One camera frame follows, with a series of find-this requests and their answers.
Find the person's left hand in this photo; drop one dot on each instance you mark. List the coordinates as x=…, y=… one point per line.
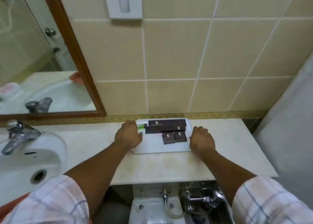
x=127, y=135

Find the person's right hand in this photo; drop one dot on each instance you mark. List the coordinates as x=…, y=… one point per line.
x=202, y=141

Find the person's right thumb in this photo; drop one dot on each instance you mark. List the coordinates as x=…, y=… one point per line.
x=191, y=140

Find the person's left thumb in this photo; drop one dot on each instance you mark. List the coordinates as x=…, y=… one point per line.
x=140, y=136

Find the white plastic tray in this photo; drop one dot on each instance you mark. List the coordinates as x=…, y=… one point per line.
x=156, y=146

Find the person's left forearm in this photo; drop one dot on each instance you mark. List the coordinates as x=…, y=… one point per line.
x=97, y=167

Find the person's right forearm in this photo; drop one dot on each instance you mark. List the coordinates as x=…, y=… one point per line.
x=226, y=173

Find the small green packet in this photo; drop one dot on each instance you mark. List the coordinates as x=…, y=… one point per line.
x=141, y=127

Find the small dark brown box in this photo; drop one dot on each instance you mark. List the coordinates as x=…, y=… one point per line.
x=180, y=136
x=168, y=138

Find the long dark brown box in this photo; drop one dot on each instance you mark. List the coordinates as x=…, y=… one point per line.
x=168, y=122
x=156, y=130

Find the chrome water valve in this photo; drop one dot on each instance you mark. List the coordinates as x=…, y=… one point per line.
x=205, y=199

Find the white toilet cistern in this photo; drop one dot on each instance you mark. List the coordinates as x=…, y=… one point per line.
x=151, y=211

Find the white shower curtain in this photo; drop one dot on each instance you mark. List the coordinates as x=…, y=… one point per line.
x=288, y=133

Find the plaid right shirt sleeve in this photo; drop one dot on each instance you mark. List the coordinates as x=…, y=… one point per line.
x=271, y=201

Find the plaid shirt sleeve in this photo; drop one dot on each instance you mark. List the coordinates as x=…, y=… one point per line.
x=51, y=201
x=271, y=201

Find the plaid left shirt sleeve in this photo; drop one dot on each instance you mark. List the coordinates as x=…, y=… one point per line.
x=51, y=201

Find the white ceramic sink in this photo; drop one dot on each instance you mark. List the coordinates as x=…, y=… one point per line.
x=29, y=167

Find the chrome sink faucet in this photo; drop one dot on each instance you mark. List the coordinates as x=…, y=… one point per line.
x=19, y=135

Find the wooden framed wall mirror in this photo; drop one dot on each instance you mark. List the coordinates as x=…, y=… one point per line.
x=78, y=60

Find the white wall dispenser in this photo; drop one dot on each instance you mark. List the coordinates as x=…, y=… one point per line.
x=123, y=1

